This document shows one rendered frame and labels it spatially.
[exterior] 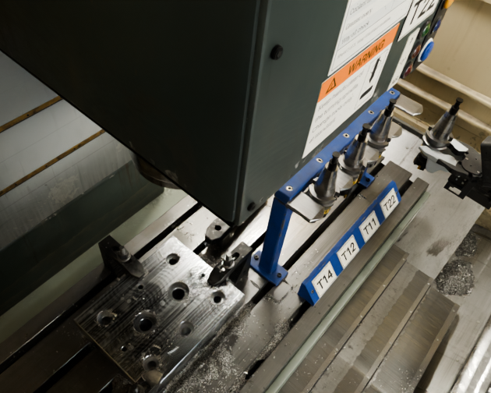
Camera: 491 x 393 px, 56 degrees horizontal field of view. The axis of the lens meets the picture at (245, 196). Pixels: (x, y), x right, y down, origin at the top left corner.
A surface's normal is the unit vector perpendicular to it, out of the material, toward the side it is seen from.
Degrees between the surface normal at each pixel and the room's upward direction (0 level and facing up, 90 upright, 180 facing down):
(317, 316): 0
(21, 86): 90
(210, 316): 0
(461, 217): 24
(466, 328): 17
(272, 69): 90
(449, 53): 90
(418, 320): 8
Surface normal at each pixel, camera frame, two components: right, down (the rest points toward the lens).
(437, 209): -0.18, -0.32
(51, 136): 0.77, 0.55
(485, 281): -0.15, -0.75
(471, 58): -0.65, 0.56
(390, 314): 0.17, -0.69
